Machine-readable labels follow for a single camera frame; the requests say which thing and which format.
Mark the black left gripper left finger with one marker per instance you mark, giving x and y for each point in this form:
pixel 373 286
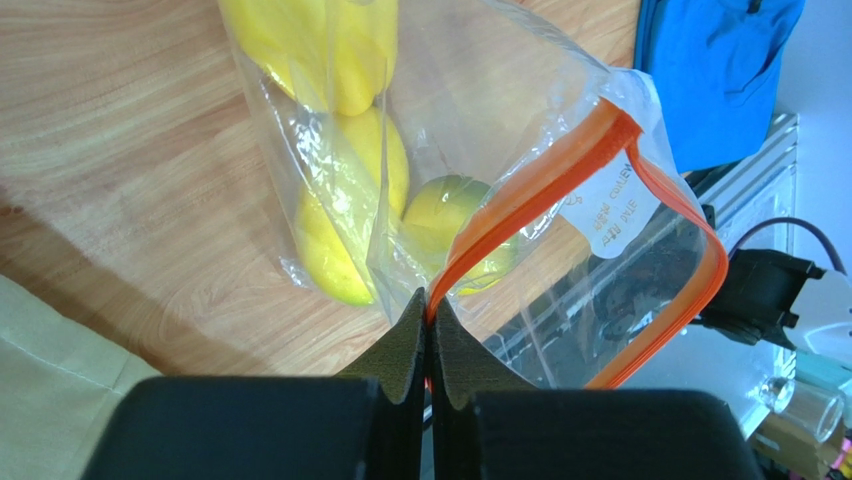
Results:
pixel 363 423

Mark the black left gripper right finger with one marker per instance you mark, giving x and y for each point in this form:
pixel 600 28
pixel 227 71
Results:
pixel 489 423

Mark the yellow fake lemon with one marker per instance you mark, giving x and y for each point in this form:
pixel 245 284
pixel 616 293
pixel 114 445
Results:
pixel 349 163

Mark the green yellow fake mango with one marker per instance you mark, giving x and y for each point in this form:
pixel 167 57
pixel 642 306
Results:
pixel 435 216

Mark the clear zip top bag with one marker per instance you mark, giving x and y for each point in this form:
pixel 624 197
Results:
pixel 490 90

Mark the yellow fake bell pepper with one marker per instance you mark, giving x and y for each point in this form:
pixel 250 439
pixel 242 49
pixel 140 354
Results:
pixel 330 56

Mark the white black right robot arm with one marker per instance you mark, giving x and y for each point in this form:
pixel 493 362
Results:
pixel 755 301

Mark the blue beige striped pillow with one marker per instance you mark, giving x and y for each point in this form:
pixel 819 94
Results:
pixel 60 384

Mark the clear glass cup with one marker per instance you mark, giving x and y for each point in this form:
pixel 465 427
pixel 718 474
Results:
pixel 810 409

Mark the blue cloth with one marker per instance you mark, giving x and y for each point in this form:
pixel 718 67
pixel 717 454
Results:
pixel 716 67

